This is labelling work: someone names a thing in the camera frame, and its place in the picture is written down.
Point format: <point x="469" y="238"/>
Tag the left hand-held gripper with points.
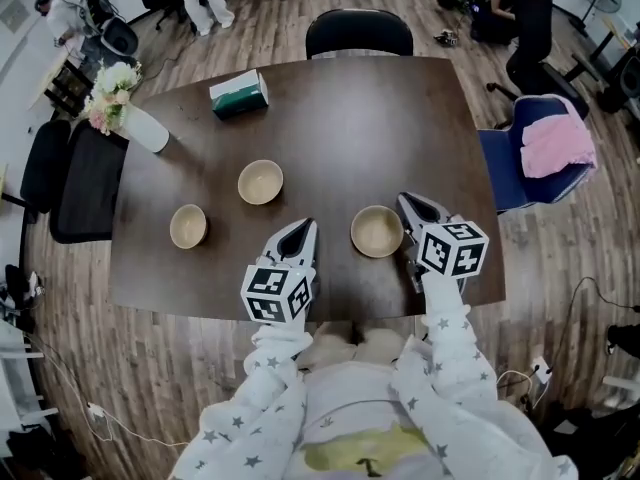
<point x="272" y="293"/>

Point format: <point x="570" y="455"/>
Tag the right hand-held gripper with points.
<point x="452" y="250"/>

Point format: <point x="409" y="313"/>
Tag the beige bowl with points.
<point x="377" y="231"/>
<point x="188" y="226"/>
<point x="260" y="182"/>

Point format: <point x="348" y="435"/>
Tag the person's right forearm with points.
<point x="450" y="348"/>

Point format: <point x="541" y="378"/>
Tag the person's left forearm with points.
<point x="270" y="373"/>

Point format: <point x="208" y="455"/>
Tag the blue chair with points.
<point x="505" y="168"/>

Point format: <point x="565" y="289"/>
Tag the person's left shoe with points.
<point x="330" y="345"/>

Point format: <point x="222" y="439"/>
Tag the person's shoe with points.
<point x="382" y="343"/>
<point x="330" y="345"/>

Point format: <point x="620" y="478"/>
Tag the person's right shoe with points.
<point x="382" y="343"/>

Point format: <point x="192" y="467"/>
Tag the pink cloth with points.
<point x="555" y="145"/>

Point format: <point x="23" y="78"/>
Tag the green and white tissue box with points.
<point x="240" y="100"/>

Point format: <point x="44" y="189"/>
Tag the person's torso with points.
<point x="360" y="408"/>

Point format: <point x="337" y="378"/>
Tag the small grey device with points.
<point x="447" y="37"/>

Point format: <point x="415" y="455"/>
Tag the white vase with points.
<point x="147" y="130"/>

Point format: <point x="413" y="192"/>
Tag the white power strip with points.
<point x="542" y="370"/>

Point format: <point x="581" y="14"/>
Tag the black round-back chair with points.
<point x="360" y="33"/>

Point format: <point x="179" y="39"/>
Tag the black mesh office chair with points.
<point x="90" y="183"/>

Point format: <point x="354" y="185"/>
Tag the black high-back office chair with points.
<point x="532" y="33"/>

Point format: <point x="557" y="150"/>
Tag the pastel flower bouquet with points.
<point x="112" y="80"/>

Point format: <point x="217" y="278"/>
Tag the white power adapter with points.
<point x="95" y="410"/>

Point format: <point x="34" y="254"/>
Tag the black padded office chair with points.
<point x="45" y="163"/>

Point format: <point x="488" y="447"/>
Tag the yellow-top side table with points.
<point x="15" y="200"/>

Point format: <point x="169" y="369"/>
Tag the white rack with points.
<point x="10" y="340"/>

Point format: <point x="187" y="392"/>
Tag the light wooden desk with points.
<point x="50" y="75"/>

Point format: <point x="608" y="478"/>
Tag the grey wall paper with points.
<point x="14" y="15"/>

